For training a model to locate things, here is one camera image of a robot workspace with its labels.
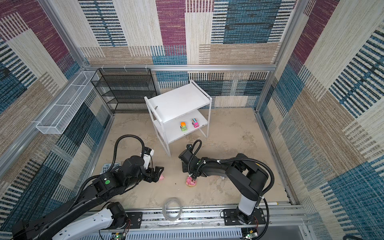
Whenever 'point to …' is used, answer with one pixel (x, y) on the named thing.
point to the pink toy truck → (194, 123)
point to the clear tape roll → (170, 199)
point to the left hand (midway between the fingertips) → (157, 165)
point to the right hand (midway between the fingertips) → (188, 165)
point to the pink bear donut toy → (190, 182)
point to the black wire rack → (124, 89)
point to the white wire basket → (59, 115)
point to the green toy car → (183, 126)
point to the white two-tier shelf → (178, 111)
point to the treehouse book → (107, 166)
